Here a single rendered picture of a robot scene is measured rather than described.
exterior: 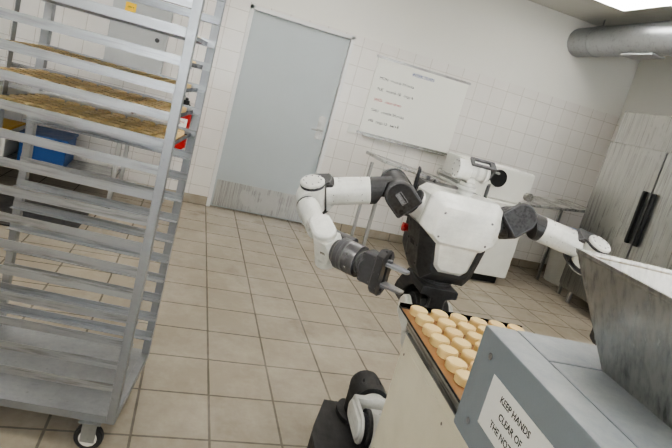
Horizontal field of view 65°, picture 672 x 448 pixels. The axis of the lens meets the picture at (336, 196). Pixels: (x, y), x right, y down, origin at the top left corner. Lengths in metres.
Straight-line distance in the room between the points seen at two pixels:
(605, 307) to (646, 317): 0.07
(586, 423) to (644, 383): 0.13
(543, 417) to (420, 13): 5.43
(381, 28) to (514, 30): 1.56
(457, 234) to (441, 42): 4.44
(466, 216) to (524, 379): 1.05
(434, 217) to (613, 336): 1.00
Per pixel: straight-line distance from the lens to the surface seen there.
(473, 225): 1.72
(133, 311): 1.94
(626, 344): 0.75
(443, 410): 1.31
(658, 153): 5.55
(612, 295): 0.74
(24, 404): 2.23
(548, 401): 0.67
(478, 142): 6.30
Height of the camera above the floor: 1.43
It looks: 10 degrees down
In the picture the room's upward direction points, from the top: 15 degrees clockwise
